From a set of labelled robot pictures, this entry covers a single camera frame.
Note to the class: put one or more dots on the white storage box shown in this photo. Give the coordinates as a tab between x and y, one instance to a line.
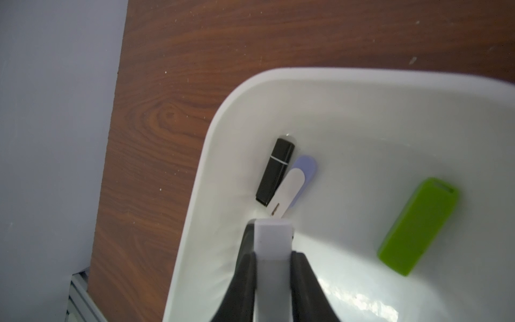
376	135

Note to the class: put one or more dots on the black usb flash drive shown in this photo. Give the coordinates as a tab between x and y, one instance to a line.
275	170

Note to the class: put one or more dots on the white capped usb flash drive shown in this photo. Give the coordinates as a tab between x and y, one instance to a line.
291	188

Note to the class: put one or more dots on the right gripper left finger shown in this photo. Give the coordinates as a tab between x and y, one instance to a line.
238	302

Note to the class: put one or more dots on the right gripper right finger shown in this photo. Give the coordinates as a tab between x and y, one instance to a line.
309	302

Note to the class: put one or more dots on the green usb flash drive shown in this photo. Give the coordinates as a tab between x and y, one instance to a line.
418	224

